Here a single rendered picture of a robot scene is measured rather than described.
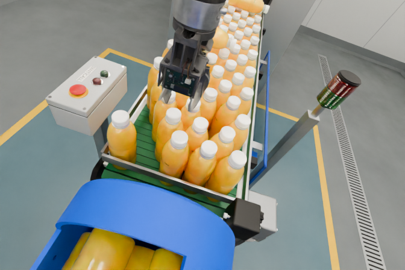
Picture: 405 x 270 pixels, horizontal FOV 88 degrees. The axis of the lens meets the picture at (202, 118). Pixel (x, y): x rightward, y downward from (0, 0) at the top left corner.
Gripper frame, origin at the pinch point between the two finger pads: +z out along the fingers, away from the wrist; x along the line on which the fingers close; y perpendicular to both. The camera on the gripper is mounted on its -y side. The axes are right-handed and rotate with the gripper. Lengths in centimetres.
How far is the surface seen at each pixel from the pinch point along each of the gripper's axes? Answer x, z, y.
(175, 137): 2.0, 5.1, 6.8
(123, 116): -11.2, 5.1, 5.7
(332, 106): 41.0, -1.7, -17.0
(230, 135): 14.6, 5.0, 0.7
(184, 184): 7.8, 18.5, 10.6
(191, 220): 9.1, -6.5, 26.5
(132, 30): -115, 114, -213
